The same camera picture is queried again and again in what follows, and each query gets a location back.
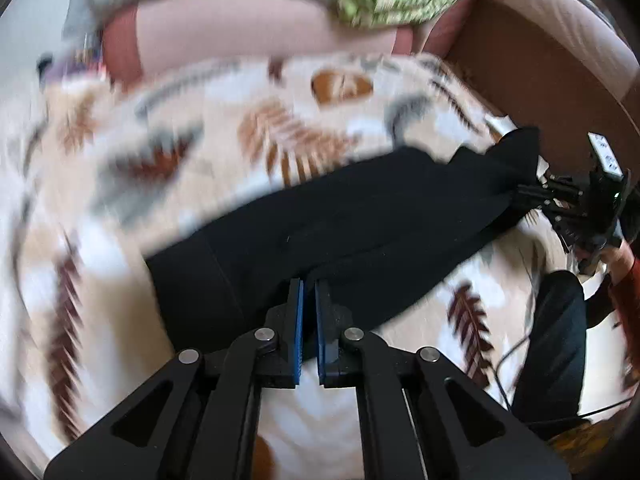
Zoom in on black pants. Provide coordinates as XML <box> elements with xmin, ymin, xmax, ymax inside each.
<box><xmin>145</xmin><ymin>127</ymin><xmax>539</xmax><ymax>353</ymax></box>

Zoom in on red sleeved right forearm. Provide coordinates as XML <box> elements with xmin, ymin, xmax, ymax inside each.
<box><xmin>610</xmin><ymin>257</ymin><xmax>640</xmax><ymax>373</ymax></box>

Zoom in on right hand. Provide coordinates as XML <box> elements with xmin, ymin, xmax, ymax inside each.
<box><xmin>597</xmin><ymin>240</ymin><xmax>639</xmax><ymax>288</ymax></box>

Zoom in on brown headboard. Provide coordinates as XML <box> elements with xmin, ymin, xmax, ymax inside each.
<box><xmin>446</xmin><ymin>0</ymin><xmax>639</xmax><ymax>174</ymax></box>

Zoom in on leaf patterned beige blanket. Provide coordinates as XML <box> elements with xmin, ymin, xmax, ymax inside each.
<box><xmin>0</xmin><ymin>52</ymin><xmax>566</xmax><ymax>480</ymax></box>

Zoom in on pink pillow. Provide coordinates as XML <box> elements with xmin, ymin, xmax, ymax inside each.
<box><xmin>102</xmin><ymin>0</ymin><xmax>473</xmax><ymax>86</ymax></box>

